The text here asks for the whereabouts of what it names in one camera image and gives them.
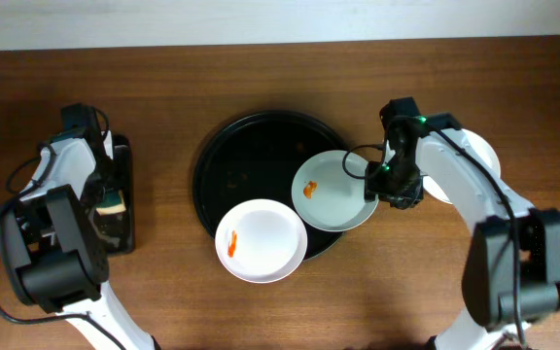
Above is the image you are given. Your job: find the green yellow sponge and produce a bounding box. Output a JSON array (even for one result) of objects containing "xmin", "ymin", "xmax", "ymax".
[{"xmin": 95, "ymin": 190, "xmax": 126, "ymax": 216}]

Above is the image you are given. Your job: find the white plate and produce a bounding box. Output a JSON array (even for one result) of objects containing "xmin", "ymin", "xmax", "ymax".
[
  {"xmin": 423, "ymin": 128, "xmax": 501, "ymax": 204},
  {"xmin": 214, "ymin": 199, "xmax": 308, "ymax": 284},
  {"xmin": 291, "ymin": 150, "xmax": 378, "ymax": 232}
]

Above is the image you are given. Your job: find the white plate bottom front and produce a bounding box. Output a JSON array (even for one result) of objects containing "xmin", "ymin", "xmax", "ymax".
[{"xmin": 214, "ymin": 199, "xmax": 308, "ymax": 284}]

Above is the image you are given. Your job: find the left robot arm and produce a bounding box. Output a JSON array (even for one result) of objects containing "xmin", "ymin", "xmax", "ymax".
[{"xmin": 0, "ymin": 103, "xmax": 159, "ymax": 349}]

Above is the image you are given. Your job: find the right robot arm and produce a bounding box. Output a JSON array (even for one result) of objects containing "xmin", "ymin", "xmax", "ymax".
[{"xmin": 365, "ymin": 97, "xmax": 560, "ymax": 349}]

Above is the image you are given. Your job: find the black rectangular sponge tray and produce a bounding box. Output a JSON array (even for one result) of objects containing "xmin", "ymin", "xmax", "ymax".
[{"xmin": 87, "ymin": 134, "xmax": 135, "ymax": 255}]

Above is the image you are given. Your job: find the round black serving tray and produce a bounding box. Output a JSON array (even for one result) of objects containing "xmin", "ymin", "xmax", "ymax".
[{"xmin": 192, "ymin": 110, "xmax": 348, "ymax": 237}]

